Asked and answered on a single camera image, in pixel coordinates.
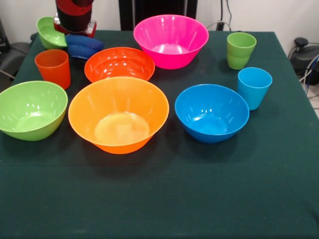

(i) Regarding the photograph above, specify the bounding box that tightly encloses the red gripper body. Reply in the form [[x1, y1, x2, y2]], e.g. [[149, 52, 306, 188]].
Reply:
[[53, 23, 97, 38]]

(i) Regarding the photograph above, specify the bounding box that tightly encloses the small dark blue bowl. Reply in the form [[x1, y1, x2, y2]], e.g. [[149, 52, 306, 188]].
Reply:
[[65, 34, 105, 60]]

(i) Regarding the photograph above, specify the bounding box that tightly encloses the small green bowl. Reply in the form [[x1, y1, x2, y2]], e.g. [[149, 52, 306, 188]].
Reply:
[[36, 16, 68, 50]]

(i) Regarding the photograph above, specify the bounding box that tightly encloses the red-orange bowl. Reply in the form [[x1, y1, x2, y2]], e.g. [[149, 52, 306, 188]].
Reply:
[[84, 47, 156, 83]]

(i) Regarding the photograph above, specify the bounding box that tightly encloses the red-orange cup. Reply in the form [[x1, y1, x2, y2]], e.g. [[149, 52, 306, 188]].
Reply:
[[34, 49, 71, 90]]

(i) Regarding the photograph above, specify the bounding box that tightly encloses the large pink bowl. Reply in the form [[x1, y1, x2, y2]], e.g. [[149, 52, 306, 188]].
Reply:
[[133, 14, 210, 70]]

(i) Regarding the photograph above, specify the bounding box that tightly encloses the large orange bowl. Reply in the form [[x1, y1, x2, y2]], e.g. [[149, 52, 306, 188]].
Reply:
[[68, 76, 170, 155]]

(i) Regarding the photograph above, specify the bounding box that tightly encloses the large green bowl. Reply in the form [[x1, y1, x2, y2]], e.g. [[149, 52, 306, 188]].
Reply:
[[0, 80, 69, 142]]

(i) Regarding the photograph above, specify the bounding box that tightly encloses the light blue bowl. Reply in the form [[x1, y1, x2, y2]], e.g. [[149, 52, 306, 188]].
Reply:
[[174, 84, 250, 144]]

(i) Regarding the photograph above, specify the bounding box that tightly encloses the green cup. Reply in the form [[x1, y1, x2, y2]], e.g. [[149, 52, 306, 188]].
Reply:
[[226, 32, 257, 70]]

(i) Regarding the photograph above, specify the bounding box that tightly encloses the light blue cup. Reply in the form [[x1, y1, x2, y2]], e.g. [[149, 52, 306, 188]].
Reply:
[[237, 67, 273, 111]]

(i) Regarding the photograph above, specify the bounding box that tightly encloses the dark green tablecloth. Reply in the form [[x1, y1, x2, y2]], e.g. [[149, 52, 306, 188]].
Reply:
[[0, 29, 319, 239]]

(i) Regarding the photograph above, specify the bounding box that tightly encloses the black stand base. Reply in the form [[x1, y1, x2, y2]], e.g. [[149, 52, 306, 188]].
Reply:
[[288, 37, 319, 75]]

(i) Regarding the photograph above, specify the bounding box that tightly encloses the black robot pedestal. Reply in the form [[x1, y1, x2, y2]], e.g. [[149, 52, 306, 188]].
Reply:
[[118, 0, 198, 31]]

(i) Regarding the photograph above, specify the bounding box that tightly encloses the black wall cable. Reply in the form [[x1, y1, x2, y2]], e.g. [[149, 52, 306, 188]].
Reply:
[[225, 0, 233, 30]]

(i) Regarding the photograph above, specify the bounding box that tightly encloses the white and blue cable bundle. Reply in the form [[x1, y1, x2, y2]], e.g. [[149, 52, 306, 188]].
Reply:
[[299, 53, 319, 110]]

